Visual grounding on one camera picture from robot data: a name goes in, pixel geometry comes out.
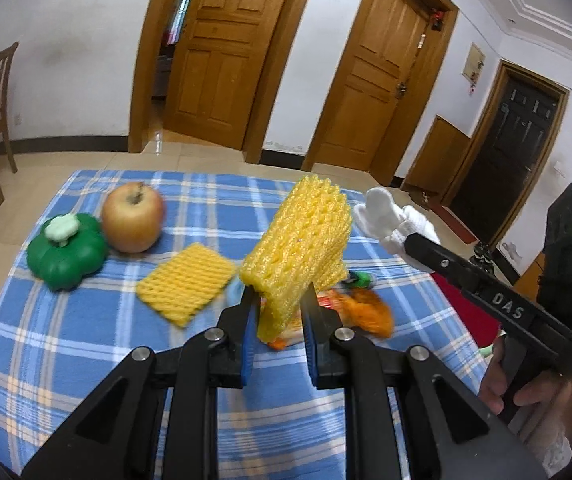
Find yellow foam fruit net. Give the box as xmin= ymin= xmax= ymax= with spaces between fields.
xmin=136 ymin=242 xmax=237 ymax=328
xmin=239 ymin=175 xmax=354 ymax=343

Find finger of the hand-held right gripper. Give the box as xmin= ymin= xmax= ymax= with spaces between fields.
xmin=404 ymin=231 xmax=487 ymax=297

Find blue plaid tablecloth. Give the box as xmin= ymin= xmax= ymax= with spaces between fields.
xmin=0 ymin=170 xmax=511 ymax=480

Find open wooden panel door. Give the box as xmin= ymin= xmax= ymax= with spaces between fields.
xmin=163 ymin=0 xmax=301 ymax=151

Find person's right hand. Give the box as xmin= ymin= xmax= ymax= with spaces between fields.
xmin=480 ymin=340 xmax=572 ymax=443

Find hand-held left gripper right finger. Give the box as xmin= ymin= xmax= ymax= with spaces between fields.
xmin=300 ymin=282 xmax=549 ymax=480

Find red yellow apple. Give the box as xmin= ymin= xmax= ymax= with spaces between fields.
xmin=101 ymin=181 xmax=167 ymax=254

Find wooden door frame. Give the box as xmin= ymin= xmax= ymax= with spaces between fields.
xmin=128 ymin=0 xmax=324 ymax=163
xmin=302 ymin=0 xmax=460 ymax=188

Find red doormat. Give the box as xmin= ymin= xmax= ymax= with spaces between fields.
xmin=433 ymin=205 xmax=479 ymax=246

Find closed wooden panel door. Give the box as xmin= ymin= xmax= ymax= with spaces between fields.
xmin=328 ymin=0 xmax=429 ymax=171

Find beige wall electrical box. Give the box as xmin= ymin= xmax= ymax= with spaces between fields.
xmin=462 ymin=43 xmax=486 ymax=83

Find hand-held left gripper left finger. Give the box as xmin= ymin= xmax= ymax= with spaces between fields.
xmin=21 ymin=285 xmax=261 ymax=480

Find black entrance door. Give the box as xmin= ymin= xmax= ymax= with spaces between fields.
xmin=440 ymin=60 xmax=571 ymax=256

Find green pumpkin-shaped toy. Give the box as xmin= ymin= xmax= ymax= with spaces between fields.
xmin=27 ymin=213 xmax=109 ymax=292

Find small green toy figure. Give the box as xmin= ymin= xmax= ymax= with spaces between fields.
xmin=346 ymin=270 xmax=377 ymax=291

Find white sock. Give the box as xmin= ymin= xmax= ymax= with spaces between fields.
xmin=353 ymin=186 xmax=441 ymax=256

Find red stool with green rim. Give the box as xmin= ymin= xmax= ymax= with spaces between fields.
xmin=430 ymin=272 xmax=504 ymax=358

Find leaning wooden panel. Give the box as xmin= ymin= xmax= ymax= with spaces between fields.
xmin=406 ymin=115 xmax=471 ymax=196

